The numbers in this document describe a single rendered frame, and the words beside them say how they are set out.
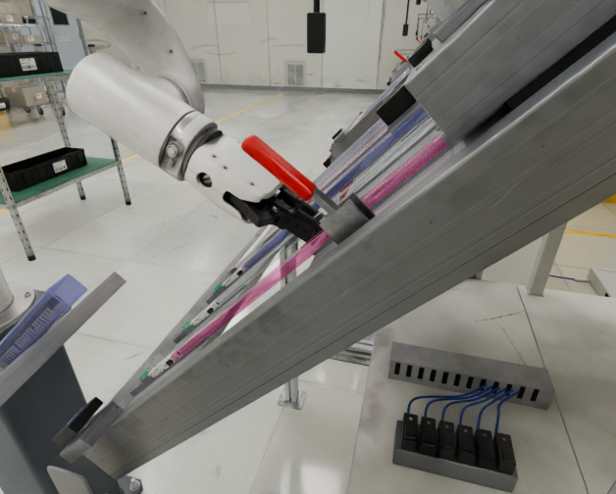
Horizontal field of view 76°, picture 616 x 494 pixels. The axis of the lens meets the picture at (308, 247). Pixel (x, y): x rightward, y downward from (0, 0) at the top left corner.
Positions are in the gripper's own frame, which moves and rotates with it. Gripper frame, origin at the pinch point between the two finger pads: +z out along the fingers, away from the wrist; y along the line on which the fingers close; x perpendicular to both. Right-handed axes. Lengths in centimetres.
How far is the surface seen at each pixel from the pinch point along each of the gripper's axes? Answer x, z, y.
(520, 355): 12, 48, 23
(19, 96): 321, -445, 426
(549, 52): -26.1, 5.7, -16.9
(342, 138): 26, -7, 124
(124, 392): 31.1, -8.7, -12.7
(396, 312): -9.7, 8.1, -21.0
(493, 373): 11.2, 39.8, 11.4
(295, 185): -11.9, -2.2, -17.7
